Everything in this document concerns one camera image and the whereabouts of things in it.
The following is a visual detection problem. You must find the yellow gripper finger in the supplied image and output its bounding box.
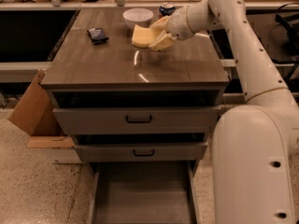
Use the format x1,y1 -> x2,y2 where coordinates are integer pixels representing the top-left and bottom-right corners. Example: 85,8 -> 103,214
149,31 -> 177,51
149,16 -> 169,31

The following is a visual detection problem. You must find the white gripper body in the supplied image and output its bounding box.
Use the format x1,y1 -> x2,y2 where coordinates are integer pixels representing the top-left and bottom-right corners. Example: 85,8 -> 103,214
166,7 -> 194,40

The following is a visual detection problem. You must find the yellow sponge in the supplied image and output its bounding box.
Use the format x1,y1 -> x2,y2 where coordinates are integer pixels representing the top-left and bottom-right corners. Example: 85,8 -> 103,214
132,25 -> 157,49

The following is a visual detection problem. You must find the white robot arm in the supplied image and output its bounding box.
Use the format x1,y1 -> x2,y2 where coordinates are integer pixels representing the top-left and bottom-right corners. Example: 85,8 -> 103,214
157,0 -> 299,224

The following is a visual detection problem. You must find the grey drawer cabinet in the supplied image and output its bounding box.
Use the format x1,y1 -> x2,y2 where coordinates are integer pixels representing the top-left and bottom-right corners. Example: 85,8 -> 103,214
40,6 -> 231,173

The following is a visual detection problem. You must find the top grey drawer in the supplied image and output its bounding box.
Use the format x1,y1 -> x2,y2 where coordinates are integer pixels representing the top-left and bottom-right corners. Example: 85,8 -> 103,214
53,107 -> 218,135

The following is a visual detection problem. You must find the middle grey drawer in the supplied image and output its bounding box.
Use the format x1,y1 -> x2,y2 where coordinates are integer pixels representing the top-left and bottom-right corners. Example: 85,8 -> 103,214
75,142 -> 207,162

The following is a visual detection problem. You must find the bottom open grey drawer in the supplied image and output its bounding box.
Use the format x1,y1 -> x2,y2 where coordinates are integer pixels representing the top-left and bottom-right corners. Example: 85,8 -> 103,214
87,161 -> 201,224

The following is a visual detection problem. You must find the blue soda can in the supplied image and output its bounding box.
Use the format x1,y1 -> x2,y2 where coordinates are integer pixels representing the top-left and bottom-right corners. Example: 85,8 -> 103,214
158,2 -> 176,18

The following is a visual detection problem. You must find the white bowl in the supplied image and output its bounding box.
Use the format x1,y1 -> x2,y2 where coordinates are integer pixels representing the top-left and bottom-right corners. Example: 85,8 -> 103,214
122,8 -> 153,30

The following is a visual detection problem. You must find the dark snack packet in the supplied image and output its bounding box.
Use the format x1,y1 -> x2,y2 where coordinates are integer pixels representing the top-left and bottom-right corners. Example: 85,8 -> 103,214
87,28 -> 108,44

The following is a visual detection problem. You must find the black stand with table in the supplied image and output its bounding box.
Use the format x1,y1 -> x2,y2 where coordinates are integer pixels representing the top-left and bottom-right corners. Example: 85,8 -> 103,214
247,4 -> 299,92

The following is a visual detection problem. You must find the brown cardboard box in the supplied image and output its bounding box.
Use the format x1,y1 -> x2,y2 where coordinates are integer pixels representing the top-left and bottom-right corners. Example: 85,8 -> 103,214
7,70 -> 82,164

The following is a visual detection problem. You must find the black cable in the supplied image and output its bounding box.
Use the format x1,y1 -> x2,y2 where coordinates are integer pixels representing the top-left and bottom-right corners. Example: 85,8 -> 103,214
274,2 -> 299,26

